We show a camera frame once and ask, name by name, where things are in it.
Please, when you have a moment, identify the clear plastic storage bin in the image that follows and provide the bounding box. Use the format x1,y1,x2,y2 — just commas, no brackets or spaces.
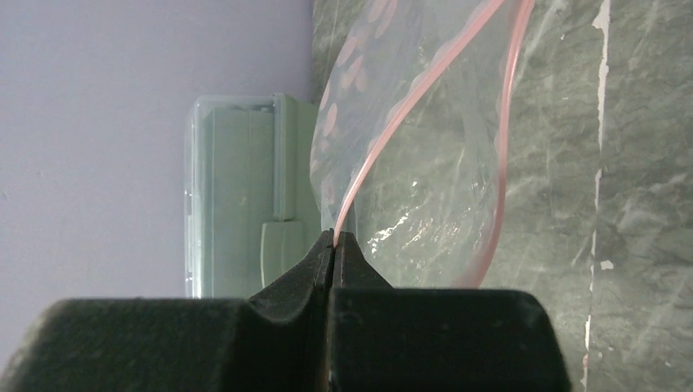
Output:
184,94,321,298

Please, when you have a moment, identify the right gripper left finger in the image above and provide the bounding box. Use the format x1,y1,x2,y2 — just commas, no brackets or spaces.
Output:
1,231,334,391

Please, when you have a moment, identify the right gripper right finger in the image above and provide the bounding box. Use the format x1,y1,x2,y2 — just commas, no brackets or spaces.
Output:
330,233,572,391

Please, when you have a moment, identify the clear zip top bag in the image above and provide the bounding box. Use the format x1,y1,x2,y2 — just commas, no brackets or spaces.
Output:
310,1,534,288

